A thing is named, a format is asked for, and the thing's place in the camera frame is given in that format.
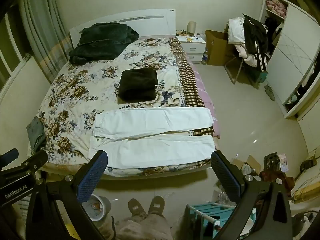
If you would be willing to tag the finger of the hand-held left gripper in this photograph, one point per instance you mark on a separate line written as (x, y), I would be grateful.
(8, 156)
(35, 161)

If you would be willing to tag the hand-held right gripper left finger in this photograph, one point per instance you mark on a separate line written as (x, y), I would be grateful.
(92, 177)

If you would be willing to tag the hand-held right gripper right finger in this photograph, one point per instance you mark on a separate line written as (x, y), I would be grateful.
(223, 177)

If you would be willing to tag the white pants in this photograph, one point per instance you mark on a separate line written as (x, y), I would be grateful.
(150, 122)

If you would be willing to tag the clear plastic bag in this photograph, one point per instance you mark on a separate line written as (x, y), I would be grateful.
(222, 195)

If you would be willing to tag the grey cloth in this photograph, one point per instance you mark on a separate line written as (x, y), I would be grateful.
(36, 135)

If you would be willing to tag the grey trash bin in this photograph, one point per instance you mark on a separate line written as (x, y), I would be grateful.
(98, 207)

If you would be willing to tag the open small cardboard box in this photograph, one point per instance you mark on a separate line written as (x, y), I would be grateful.
(251, 163)

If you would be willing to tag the teal storage rack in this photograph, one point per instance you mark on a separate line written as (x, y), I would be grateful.
(200, 220)

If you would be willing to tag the dark red cloth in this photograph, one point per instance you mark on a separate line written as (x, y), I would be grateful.
(272, 165)

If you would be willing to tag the person's left shoe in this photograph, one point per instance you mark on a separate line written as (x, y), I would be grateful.
(136, 207)

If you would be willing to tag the person's shoe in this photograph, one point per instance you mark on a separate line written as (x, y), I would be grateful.
(157, 205)
(136, 207)

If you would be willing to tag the person's right shoe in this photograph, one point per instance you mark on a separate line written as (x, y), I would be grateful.
(157, 205)

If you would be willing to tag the person's trousered legs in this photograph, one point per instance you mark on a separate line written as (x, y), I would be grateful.
(145, 227)

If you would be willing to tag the pink bed sheet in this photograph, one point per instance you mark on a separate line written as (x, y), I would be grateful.
(202, 87)

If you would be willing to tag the grey slippers pair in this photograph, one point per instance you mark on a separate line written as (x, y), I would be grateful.
(270, 92)

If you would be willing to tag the black folded cloth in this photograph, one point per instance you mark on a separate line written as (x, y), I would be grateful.
(138, 83)

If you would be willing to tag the plastic water bottle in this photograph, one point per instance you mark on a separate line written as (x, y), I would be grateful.
(205, 57)

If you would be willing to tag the striped grey curtain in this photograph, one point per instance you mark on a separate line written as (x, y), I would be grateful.
(37, 30)

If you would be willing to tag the brown cardboard box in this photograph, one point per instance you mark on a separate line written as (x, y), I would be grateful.
(216, 47)

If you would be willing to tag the white nightstand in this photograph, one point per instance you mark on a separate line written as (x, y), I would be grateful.
(193, 48)

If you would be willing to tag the dark green blanket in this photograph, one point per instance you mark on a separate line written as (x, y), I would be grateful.
(102, 42)

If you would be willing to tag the black striped jacket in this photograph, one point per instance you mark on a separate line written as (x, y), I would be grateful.
(256, 37)

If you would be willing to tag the white wardrobe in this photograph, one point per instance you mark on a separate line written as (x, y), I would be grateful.
(292, 50)

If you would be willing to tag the white clothes pile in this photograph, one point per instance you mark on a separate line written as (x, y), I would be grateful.
(236, 31)

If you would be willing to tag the beige cylinder lamp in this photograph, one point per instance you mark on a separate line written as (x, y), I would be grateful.
(191, 27)

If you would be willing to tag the white wooden bed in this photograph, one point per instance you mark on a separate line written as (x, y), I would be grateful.
(150, 22)

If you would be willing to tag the pink folded bedding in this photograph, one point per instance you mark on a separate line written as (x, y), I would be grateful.
(276, 6)

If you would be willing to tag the window frame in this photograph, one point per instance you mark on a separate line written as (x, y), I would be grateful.
(10, 50)

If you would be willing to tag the metal frame chair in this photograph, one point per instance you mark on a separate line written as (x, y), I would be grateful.
(238, 71)

